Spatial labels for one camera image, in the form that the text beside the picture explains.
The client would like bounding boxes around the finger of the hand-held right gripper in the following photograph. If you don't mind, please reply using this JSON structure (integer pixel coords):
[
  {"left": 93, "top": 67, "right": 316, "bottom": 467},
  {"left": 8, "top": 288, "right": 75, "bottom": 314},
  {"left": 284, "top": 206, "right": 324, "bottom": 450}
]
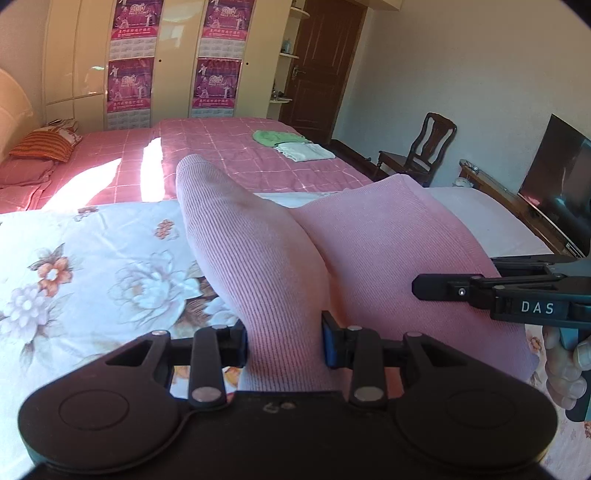
[
  {"left": 490, "top": 256, "right": 578, "bottom": 277},
  {"left": 412, "top": 273, "right": 566, "bottom": 304}
]

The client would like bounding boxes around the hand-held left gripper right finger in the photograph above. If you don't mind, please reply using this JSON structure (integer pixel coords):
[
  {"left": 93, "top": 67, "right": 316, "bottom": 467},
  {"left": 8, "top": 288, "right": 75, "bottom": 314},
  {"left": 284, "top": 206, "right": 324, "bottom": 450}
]
[{"left": 321, "top": 310, "right": 467, "bottom": 409}]

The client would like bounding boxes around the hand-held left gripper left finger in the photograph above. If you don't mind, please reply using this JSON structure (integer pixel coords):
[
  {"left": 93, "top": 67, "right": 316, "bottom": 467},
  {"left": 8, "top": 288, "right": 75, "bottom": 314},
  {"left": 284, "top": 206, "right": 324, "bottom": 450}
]
[{"left": 105, "top": 318, "right": 250, "bottom": 409}]

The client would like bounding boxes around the pink knit sweater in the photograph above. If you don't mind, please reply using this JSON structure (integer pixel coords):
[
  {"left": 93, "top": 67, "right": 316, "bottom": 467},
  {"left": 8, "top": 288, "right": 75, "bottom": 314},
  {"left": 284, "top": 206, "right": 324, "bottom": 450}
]
[{"left": 175, "top": 154, "right": 541, "bottom": 395}]

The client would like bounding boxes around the person's right hand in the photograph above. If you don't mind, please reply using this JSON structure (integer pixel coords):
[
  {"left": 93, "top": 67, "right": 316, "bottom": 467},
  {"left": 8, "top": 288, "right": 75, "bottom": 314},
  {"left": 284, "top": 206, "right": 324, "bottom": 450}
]
[{"left": 545, "top": 325, "right": 591, "bottom": 410}]

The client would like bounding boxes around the brown wooden television stand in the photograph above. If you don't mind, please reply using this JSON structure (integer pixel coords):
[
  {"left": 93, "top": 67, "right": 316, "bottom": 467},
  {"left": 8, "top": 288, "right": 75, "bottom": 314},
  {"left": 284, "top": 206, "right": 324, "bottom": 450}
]
[{"left": 458, "top": 159, "right": 587, "bottom": 259}]

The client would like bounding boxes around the black flat television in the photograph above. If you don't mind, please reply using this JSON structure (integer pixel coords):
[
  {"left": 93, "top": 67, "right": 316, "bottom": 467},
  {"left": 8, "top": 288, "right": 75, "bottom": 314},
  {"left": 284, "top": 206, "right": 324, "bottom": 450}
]
[{"left": 517, "top": 114, "right": 591, "bottom": 259}]

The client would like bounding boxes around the dark wooden chair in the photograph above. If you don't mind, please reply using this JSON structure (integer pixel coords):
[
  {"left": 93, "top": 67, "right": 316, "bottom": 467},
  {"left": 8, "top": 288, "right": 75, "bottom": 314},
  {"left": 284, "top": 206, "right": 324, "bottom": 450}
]
[{"left": 374, "top": 112, "right": 458, "bottom": 188}]

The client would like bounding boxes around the floral white blanket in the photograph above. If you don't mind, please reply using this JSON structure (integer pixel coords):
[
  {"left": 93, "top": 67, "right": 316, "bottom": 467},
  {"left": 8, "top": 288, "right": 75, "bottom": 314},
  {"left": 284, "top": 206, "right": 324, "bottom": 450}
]
[{"left": 0, "top": 187, "right": 591, "bottom": 480}]

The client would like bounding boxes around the white folded cloth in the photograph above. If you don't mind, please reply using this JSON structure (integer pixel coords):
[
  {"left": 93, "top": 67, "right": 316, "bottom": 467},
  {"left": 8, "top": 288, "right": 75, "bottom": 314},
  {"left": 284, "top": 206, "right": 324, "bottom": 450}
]
[{"left": 272, "top": 142, "right": 335, "bottom": 163}]

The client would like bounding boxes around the pink checked bedsheet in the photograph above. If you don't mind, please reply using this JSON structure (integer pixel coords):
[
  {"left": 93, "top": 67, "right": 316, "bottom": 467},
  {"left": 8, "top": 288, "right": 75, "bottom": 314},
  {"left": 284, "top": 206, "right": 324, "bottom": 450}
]
[{"left": 0, "top": 116, "right": 375, "bottom": 215}]

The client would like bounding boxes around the green cloth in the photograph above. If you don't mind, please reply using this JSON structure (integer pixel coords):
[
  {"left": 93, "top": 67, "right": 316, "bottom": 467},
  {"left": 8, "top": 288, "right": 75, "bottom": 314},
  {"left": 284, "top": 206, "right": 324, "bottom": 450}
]
[{"left": 252, "top": 130, "right": 311, "bottom": 149}]

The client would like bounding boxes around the brown wooden door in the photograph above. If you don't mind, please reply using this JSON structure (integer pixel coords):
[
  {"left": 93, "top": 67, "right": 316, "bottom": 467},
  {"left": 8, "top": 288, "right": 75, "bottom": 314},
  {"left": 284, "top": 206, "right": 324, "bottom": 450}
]
[{"left": 279, "top": 0, "right": 368, "bottom": 144}]

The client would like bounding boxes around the pink folded pillow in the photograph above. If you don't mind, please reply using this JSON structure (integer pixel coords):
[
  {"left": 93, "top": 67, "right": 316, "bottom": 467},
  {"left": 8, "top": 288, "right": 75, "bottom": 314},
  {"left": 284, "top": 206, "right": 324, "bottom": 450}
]
[{"left": 0, "top": 159, "right": 56, "bottom": 188}]

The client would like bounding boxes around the orange striped pillow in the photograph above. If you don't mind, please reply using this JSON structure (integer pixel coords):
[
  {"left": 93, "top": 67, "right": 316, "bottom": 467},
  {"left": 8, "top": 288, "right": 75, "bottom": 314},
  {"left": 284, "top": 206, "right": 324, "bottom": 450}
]
[{"left": 8, "top": 119, "right": 84, "bottom": 163}]

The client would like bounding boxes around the cream corner shelf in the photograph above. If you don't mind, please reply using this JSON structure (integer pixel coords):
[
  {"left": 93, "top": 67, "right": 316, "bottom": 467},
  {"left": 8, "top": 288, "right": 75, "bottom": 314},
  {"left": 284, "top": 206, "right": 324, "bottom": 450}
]
[{"left": 268, "top": 0, "right": 310, "bottom": 121}]

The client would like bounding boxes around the cream wardrobe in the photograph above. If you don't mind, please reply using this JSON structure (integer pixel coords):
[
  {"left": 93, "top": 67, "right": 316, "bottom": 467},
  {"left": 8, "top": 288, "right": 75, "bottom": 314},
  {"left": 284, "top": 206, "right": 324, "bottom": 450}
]
[{"left": 44, "top": 0, "right": 310, "bottom": 130}]

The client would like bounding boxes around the cream wooden headboard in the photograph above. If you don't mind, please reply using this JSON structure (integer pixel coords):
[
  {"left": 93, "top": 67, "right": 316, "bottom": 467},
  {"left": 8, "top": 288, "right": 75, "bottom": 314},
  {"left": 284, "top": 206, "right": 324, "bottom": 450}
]
[{"left": 0, "top": 69, "right": 35, "bottom": 160}]

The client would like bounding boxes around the purple wall calendar poster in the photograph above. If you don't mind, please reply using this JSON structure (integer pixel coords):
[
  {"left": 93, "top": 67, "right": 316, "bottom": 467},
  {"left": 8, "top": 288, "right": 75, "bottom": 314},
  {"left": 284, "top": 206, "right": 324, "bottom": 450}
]
[
  {"left": 108, "top": 0, "right": 164, "bottom": 61},
  {"left": 202, "top": 0, "right": 256, "bottom": 58},
  {"left": 106, "top": 58, "right": 153, "bottom": 130},
  {"left": 189, "top": 56, "right": 242, "bottom": 118}
]

